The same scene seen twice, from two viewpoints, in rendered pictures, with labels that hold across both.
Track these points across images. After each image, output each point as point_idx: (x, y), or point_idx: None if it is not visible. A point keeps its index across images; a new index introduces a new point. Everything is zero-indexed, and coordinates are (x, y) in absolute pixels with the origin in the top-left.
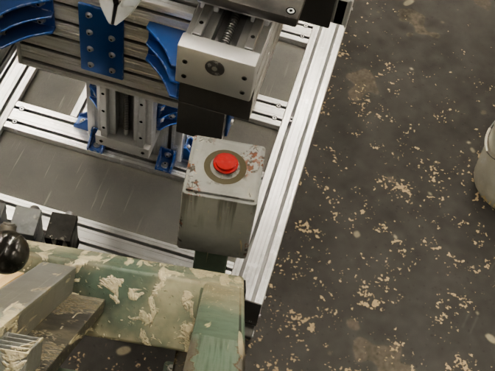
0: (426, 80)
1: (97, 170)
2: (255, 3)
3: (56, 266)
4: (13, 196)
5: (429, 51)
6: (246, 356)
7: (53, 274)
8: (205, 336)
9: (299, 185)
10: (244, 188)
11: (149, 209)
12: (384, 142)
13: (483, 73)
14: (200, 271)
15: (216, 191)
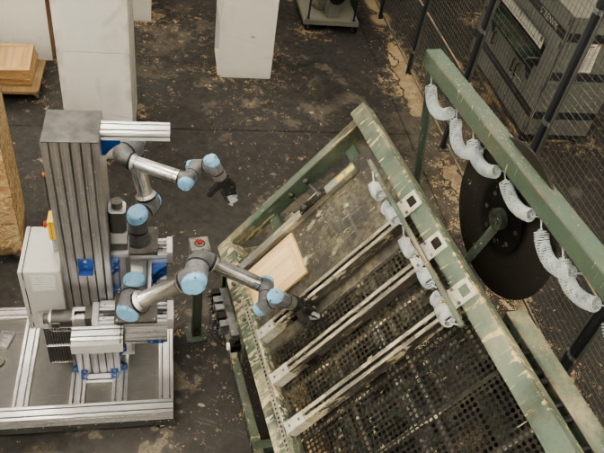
0: (22, 296)
1: (134, 365)
2: (155, 235)
3: (242, 265)
4: (156, 386)
5: (2, 297)
6: (175, 323)
7: (249, 257)
8: (270, 203)
9: None
10: (204, 238)
11: (145, 344)
12: None
13: (10, 278)
14: (222, 251)
15: (208, 243)
